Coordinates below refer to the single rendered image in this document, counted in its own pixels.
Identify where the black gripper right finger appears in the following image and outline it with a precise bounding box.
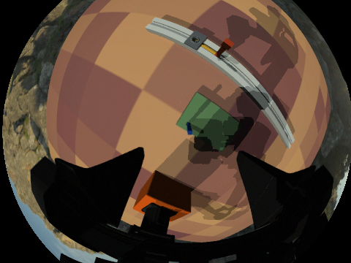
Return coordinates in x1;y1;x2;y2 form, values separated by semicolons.
236;150;316;229

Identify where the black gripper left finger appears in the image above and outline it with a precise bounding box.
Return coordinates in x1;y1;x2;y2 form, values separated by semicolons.
55;147;144;228

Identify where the grey aluminum slotted rail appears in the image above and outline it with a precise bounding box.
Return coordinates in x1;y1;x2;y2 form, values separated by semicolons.
144;18;295;149

